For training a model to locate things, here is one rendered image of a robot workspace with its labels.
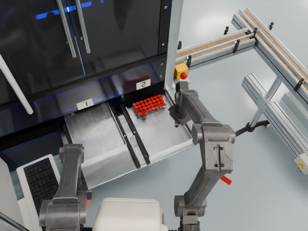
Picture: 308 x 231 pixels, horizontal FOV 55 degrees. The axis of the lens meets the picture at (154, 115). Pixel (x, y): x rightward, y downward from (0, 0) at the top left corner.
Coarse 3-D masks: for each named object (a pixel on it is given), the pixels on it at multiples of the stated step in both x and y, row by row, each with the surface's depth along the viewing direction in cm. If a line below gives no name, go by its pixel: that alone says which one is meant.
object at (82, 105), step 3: (90, 99) 157; (81, 102) 156; (84, 102) 157; (87, 102) 158; (90, 102) 159; (78, 105) 157; (81, 105) 158; (84, 105) 159; (90, 105) 161; (78, 108) 159; (81, 108) 160
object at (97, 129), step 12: (84, 108) 173; (96, 108) 174; (108, 108) 174; (72, 120) 169; (84, 120) 169; (96, 120) 169; (108, 120) 170; (72, 132) 165; (84, 132) 165; (96, 132) 165; (108, 132) 165; (120, 132) 164; (84, 144) 161; (96, 144) 161; (108, 144) 161; (120, 144) 162; (84, 156) 157; (96, 156) 154
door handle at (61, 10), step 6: (60, 0) 99; (60, 6) 100; (60, 12) 102; (66, 18) 106; (66, 24) 107; (66, 30) 109; (66, 36) 111; (66, 42) 121; (72, 42) 115; (72, 48) 117; (72, 54) 119
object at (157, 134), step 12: (132, 108) 174; (168, 108) 175; (132, 120) 166; (156, 120) 170; (168, 120) 171; (144, 132) 166; (156, 132) 166; (168, 132) 166; (180, 132) 167; (144, 144) 162; (156, 144) 162; (168, 144) 162; (180, 144) 160
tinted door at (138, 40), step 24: (72, 0) 108; (96, 0) 112; (120, 0) 117; (144, 0) 122; (72, 24) 116; (96, 24) 121; (120, 24) 127; (144, 24) 133; (96, 48) 132; (120, 48) 138; (144, 48) 145; (96, 72) 144
